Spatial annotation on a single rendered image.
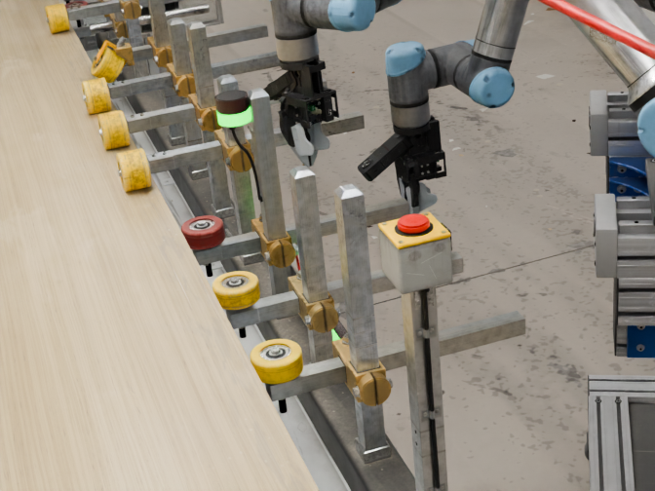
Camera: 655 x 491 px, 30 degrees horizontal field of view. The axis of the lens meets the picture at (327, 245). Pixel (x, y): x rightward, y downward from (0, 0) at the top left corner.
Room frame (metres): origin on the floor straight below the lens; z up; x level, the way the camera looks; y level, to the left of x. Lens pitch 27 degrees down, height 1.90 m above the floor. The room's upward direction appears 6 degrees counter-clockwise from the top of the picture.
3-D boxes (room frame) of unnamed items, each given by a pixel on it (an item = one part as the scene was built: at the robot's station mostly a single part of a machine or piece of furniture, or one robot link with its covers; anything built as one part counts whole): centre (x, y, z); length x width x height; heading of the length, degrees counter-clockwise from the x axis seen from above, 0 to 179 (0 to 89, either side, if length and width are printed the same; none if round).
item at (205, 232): (2.08, 0.23, 0.85); 0.08 x 0.08 x 0.11
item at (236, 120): (2.07, 0.14, 1.12); 0.06 x 0.06 x 0.02
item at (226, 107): (2.07, 0.14, 1.15); 0.06 x 0.06 x 0.02
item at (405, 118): (2.20, -0.18, 1.04); 0.08 x 0.08 x 0.05
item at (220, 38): (3.11, 0.28, 0.95); 0.36 x 0.03 x 0.03; 106
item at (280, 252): (2.10, 0.11, 0.85); 0.13 x 0.06 x 0.05; 16
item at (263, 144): (2.08, 0.10, 0.92); 0.03 x 0.03 x 0.48; 16
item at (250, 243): (2.13, 0.05, 0.84); 0.43 x 0.03 x 0.04; 106
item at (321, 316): (1.86, 0.04, 0.84); 0.13 x 0.06 x 0.05; 16
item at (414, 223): (1.35, -0.11, 1.22); 0.04 x 0.04 x 0.02
